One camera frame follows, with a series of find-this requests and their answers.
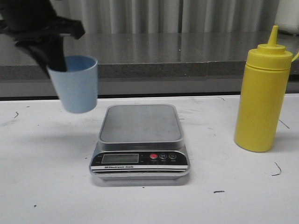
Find white box in background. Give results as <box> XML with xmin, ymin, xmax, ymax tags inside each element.
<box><xmin>275</xmin><ymin>0</ymin><xmax>299</xmax><ymax>35</ymax></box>

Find silver electronic kitchen scale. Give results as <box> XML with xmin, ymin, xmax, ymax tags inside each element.
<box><xmin>89</xmin><ymin>104</ymin><xmax>191</xmax><ymax>181</ymax></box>

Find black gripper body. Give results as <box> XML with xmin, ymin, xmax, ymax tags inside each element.
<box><xmin>0</xmin><ymin>0</ymin><xmax>57</xmax><ymax>34</ymax></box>

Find light blue plastic cup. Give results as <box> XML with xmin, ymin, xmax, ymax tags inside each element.
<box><xmin>48</xmin><ymin>56</ymin><xmax>98</xmax><ymax>113</ymax></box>

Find yellow squeeze bottle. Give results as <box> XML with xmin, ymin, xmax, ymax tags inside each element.
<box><xmin>234</xmin><ymin>25</ymin><xmax>299</xmax><ymax>152</ymax></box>

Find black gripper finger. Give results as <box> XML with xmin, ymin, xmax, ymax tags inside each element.
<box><xmin>15</xmin><ymin>35</ymin><xmax>67</xmax><ymax>77</ymax></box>
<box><xmin>35</xmin><ymin>16</ymin><xmax>85</xmax><ymax>39</ymax></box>

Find grey stone counter ledge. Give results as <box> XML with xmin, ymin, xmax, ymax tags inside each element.
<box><xmin>0</xmin><ymin>32</ymin><xmax>299</xmax><ymax>98</ymax></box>

